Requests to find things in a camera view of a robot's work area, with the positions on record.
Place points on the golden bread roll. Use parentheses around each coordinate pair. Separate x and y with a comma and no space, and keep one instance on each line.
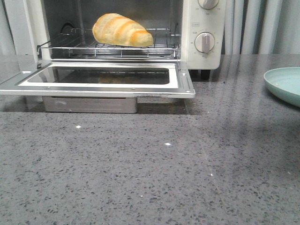
(115,29)

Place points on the grey pleated curtain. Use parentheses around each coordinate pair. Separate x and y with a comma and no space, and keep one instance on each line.
(251,27)

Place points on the lower oven control knob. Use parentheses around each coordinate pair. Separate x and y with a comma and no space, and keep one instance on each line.
(204,42)

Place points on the light green plate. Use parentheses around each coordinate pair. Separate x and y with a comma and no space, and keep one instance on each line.
(284,83)

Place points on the black oven front-right foot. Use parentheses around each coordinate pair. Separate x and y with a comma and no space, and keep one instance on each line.
(204,74)

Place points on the metal oven wire rack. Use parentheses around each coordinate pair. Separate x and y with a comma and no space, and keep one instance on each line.
(79,43)

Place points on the oven control knob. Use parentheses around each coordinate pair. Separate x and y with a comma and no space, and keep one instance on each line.
(208,4)
(204,42)

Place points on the upper oven control knob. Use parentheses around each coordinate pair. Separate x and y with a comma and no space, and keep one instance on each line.
(208,4)

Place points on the metal oven door handle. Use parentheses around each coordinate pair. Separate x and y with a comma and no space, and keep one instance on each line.
(90,105)

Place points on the white Toshiba toaster oven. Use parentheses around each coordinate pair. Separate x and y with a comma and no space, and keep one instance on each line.
(52,17)

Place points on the glass oven door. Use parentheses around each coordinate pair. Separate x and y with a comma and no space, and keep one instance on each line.
(103,80)

